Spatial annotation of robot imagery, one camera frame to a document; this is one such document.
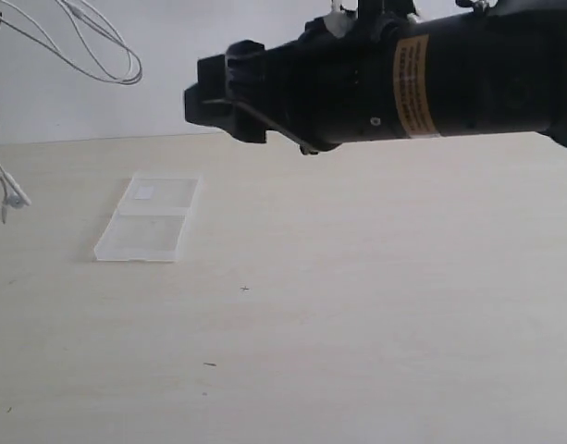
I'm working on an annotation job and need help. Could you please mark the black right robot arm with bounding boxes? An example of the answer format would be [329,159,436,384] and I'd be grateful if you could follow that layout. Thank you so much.
[183,1,567,155]

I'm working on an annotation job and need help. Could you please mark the white wired earphones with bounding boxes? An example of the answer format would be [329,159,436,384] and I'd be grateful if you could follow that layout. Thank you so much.
[0,0,143,226]

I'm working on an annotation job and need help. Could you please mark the clear plastic storage box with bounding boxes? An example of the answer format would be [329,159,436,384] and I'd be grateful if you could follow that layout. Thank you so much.
[93,171,203,263]

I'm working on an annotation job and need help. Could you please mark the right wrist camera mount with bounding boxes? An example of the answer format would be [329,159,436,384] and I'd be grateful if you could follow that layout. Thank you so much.
[322,0,425,39]

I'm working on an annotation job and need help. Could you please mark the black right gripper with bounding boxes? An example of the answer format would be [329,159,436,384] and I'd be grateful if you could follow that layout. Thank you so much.
[183,17,403,155]

